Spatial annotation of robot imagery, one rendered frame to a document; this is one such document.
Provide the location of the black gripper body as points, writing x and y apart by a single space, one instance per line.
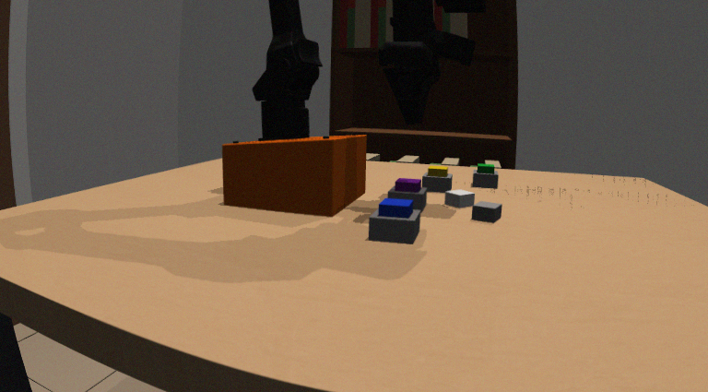
409 49

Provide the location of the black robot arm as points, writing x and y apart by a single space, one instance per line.
292 63

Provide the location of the green button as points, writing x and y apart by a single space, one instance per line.
485 176

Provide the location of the blue button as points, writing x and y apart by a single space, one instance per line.
395 221

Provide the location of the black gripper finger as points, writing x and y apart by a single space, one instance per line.
425 86
406 86

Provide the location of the purple button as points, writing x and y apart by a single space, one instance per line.
410 189

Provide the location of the yellow button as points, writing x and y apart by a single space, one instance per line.
437 179

